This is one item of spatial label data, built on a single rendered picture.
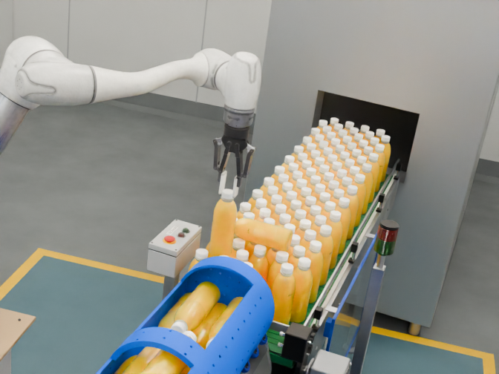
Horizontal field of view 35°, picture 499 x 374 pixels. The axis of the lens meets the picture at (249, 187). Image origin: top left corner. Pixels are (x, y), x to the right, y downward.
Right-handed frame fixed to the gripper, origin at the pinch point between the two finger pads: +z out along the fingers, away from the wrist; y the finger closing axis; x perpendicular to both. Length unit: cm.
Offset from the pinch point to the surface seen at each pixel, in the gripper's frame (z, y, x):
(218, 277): 17.5, 8.7, -24.6
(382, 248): 15, 48, 16
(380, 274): 25, 49, 18
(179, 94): 115, -180, 374
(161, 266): 30.5, -16.4, -8.3
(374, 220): 44, 35, 94
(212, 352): 14, 22, -62
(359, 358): 59, 49, 18
